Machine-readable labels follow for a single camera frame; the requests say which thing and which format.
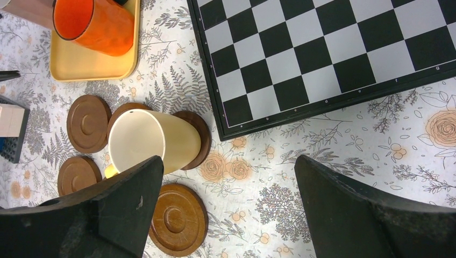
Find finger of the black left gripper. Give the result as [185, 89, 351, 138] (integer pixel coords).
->
[0, 70, 21, 82]

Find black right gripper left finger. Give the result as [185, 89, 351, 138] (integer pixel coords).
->
[1, 156, 164, 257]

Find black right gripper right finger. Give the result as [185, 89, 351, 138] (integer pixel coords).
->
[294, 155, 455, 257]

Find brown coaster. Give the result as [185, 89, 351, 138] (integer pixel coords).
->
[149, 183, 209, 257]
[67, 95, 111, 154]
[58, 156, 103, 196]
[106, 102, 154, 141]

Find cream yellow mug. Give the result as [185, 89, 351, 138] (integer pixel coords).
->
[108, 109, 201, 174]

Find orange cup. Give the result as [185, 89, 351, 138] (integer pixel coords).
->
[53, 0, 134, 56]

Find dark walnut wooden coaster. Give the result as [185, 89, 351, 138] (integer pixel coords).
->
[173, 111, 212, 170]

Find beige building block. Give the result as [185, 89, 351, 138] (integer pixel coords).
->
[0, 104, 25, 137]

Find yellow plastic tray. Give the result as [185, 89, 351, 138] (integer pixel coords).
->
[49, 0, 141, 82]

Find grey building block baseplate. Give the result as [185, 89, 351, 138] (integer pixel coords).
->
[1, 96, 30, 163]

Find pink mug front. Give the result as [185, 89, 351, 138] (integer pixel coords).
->
[1, 0, 55, 30]

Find floral patterned tablecloth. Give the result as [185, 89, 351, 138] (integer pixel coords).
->
[1, 1, 455, 257]

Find dark green mug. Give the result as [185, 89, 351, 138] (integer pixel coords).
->
[114, 0, 129, 5]

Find black and white chessboard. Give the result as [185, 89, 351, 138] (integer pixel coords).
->
[188, 0, 455, 141]

